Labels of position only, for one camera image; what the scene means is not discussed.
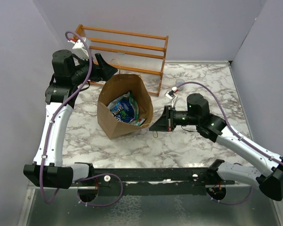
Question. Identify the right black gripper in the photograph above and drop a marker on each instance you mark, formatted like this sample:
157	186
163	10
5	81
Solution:
165	123

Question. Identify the small clear plastic cup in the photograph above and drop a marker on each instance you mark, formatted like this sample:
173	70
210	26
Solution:
178	84

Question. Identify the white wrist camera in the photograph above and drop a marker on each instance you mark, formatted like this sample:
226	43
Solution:
79	49
171	94

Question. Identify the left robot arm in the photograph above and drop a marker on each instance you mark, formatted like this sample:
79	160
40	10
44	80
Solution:
70	73

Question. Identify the brown paper bag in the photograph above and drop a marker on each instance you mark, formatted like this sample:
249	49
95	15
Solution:
115	88

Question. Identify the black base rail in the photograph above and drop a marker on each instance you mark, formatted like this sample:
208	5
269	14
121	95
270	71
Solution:
151	181

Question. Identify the green snack packet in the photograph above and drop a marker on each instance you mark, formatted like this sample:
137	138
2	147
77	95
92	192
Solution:
132	111

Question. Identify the blue salt vinegar chips bag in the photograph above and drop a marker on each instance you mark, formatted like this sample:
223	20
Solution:
117	108

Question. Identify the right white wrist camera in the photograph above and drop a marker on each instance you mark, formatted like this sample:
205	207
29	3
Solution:
171	94

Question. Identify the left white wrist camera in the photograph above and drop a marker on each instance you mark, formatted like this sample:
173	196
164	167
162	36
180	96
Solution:
79	49

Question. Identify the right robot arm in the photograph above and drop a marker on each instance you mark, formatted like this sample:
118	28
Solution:
266	172

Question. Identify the wooden shelf rack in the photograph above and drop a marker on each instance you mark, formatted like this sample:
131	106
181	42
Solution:
130	52

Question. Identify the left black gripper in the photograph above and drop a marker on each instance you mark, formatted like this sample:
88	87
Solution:
104	70

